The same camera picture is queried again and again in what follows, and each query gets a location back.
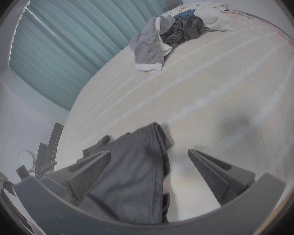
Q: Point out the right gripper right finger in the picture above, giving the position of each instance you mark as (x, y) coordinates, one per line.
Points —
(215, 175)

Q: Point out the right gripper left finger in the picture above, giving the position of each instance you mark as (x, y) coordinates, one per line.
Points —
(88, 172)

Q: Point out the black T-shirt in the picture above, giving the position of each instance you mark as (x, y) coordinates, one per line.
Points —
(132, 170)

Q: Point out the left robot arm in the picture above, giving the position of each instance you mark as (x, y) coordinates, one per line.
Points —
(22, 172)

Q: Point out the black chest of drawers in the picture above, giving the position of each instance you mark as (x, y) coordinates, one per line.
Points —
(55, 141)

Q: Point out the bed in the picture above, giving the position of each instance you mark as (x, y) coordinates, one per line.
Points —
(210, 82)

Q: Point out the blue-green curtain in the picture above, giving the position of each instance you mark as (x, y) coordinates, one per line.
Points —
(51, 70)
(100, 13)

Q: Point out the grey white-trimmed garment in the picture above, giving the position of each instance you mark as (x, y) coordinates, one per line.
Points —
(147, 48)

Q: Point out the black glossy garment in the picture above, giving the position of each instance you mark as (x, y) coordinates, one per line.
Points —
(183, 30)

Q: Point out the white garment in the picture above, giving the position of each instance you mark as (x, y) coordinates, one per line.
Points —
(210, 17)

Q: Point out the dark blue garment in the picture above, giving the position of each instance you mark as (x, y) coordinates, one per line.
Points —
(184, 14)

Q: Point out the white printed pillow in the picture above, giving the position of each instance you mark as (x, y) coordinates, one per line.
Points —
(183, 8)

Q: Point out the grey bedside table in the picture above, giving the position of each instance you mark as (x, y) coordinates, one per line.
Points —
(172, 2)

